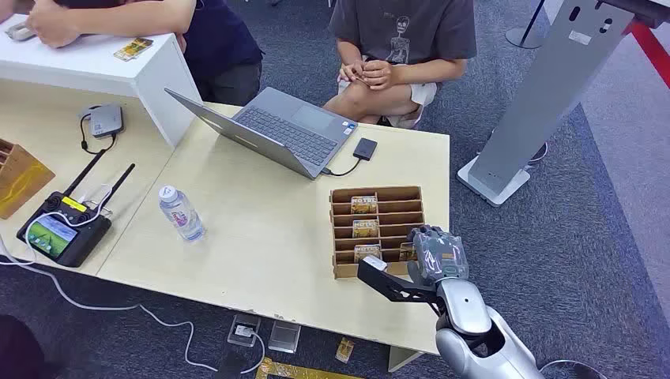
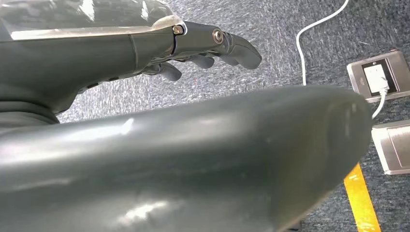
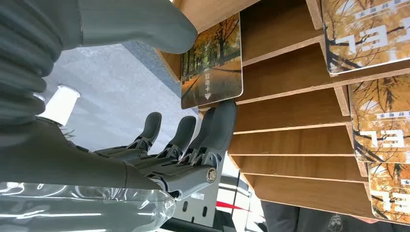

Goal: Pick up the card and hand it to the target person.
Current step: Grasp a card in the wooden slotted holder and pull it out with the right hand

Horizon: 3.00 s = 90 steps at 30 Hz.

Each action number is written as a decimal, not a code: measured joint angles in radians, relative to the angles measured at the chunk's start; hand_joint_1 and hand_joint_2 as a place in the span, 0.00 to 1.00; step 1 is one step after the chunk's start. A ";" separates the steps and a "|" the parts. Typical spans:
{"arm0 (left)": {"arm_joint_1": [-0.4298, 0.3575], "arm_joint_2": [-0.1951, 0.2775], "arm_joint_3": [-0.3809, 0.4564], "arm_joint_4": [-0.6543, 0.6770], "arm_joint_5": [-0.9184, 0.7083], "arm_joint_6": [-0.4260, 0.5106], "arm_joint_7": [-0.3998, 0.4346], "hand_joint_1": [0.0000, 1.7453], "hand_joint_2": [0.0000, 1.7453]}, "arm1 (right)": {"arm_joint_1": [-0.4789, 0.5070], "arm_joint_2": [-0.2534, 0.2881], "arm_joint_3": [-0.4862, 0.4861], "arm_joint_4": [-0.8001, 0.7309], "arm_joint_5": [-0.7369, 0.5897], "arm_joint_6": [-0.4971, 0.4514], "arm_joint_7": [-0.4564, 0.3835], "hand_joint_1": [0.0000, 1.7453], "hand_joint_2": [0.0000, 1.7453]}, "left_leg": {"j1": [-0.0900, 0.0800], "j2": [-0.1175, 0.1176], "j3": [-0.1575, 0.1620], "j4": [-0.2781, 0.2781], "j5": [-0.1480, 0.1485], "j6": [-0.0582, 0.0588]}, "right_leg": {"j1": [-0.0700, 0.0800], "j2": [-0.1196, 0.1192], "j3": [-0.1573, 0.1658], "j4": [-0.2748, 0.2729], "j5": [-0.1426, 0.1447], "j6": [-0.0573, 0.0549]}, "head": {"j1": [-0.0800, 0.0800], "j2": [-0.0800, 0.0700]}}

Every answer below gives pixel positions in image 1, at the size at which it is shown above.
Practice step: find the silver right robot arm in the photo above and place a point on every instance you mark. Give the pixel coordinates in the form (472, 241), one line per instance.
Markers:
(468, 314)

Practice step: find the black remote controller with screen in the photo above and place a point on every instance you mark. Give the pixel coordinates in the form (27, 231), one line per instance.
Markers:
(68, 238)

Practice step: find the seated person's left hand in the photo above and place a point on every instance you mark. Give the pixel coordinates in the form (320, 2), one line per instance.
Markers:
(378, 74)

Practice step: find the white box counter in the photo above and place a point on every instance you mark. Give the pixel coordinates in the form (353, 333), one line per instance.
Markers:
(89, 63)

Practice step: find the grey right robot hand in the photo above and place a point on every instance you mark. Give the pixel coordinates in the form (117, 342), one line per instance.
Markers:
(439, 259)

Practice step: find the person in dark top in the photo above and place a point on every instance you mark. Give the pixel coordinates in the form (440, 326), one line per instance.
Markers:
(225, 47)

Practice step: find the gold floor strip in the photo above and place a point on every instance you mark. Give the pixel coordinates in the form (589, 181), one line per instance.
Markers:
(293, 371)

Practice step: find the clear plastic water bottle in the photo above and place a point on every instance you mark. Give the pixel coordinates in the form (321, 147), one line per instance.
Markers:
(181, 215)

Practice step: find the cardboard slotted card holder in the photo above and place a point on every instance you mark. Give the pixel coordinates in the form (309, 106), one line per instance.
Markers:
(399, 206)

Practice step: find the person's hand on counter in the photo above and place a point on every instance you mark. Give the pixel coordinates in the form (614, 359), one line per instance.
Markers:
(52, 27)

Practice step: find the clear floor socket box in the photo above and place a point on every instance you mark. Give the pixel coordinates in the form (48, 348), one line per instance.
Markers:
(284, 337)
(243, 330)

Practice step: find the yellow printed card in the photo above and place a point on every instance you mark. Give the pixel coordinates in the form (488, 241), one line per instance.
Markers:
(364, 204)
(344, 350)
(406, 252)
(365, 228)
(367, 252)
(133, 49)

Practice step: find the black bracket wrist camera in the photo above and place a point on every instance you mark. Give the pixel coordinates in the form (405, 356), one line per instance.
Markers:
(387, 285)

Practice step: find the small grey device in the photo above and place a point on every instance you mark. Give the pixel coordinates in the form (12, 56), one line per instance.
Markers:
(20, 31)

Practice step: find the round base pole stand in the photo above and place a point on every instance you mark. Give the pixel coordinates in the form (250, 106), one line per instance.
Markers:
(523, 36)

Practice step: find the black external drive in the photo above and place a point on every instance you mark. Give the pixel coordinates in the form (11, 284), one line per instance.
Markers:
(365, 149)

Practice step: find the grey open laptop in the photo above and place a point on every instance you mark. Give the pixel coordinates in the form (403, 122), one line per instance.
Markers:
(293, 131)

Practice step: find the grey hub box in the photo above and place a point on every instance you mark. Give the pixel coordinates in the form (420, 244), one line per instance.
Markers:
(106, 120)

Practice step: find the grey kiosk stand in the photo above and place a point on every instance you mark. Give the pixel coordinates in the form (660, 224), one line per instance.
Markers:
(549, 89)

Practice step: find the seated person's right hand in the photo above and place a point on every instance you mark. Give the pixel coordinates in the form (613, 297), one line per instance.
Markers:
(349, 72)

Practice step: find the red barrier bar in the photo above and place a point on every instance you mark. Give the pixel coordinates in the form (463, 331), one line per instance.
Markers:
(651, 49)

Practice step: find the seated person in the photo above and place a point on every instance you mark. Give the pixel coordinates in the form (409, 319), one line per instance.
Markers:
(408, 31)

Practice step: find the white table leg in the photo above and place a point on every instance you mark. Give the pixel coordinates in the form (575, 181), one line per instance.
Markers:
(403, 358)

